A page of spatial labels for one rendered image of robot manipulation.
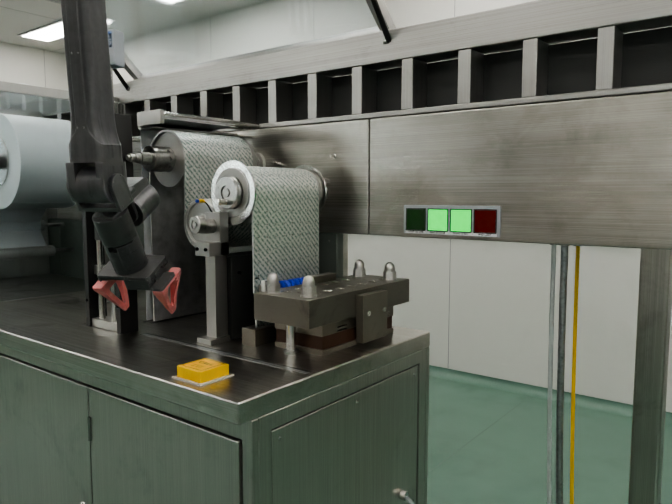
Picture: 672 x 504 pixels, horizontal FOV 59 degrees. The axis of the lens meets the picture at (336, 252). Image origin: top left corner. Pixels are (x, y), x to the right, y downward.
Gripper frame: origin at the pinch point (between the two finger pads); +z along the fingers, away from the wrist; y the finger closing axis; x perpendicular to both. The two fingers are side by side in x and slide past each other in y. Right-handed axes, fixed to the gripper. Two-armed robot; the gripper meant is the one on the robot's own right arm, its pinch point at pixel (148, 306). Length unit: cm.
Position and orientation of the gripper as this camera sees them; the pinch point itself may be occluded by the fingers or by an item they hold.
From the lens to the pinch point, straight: 111.9
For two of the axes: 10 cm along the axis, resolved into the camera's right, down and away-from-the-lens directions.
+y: -9.6, -0.3, 2.9
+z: 1.5, 8.2, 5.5
